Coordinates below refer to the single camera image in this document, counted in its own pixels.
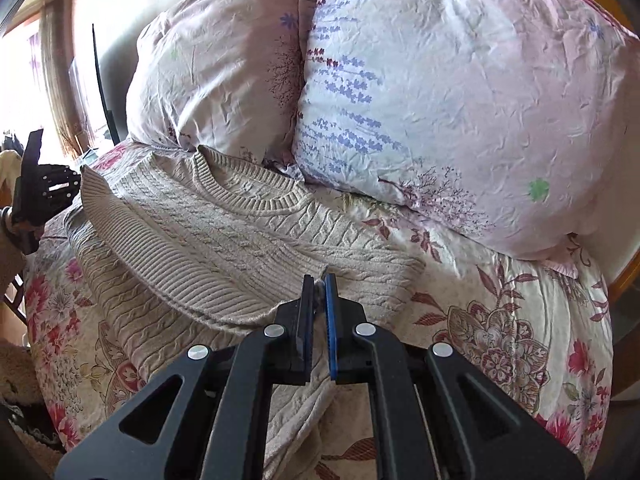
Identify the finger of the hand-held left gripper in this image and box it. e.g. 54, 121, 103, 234
21, 129, 46, 167

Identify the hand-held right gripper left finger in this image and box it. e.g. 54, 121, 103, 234
54, 275, 316, 480

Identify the black flat monitor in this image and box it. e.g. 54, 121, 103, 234
91, 23, 132, 147

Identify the beige curtain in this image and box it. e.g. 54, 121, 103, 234
39, 0, 97, 157

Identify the pink pillow with purple flowers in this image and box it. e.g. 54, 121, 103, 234
292, 0, 640, 262

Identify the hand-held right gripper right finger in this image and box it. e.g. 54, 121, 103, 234
322, 272, 586, 480

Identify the floral bedspread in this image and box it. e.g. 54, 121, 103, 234
22, 139, 617, 480

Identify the beige cable-knit sweater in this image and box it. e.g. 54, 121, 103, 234
65, 145, 427, 480

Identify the pink floral pillow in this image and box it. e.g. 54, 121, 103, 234
125, 0, 306, 163

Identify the beige fluffy blanket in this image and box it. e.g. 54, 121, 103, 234
0, 342, 57, 467

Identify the person's left forearm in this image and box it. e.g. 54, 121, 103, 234
0, 205, 31, 288

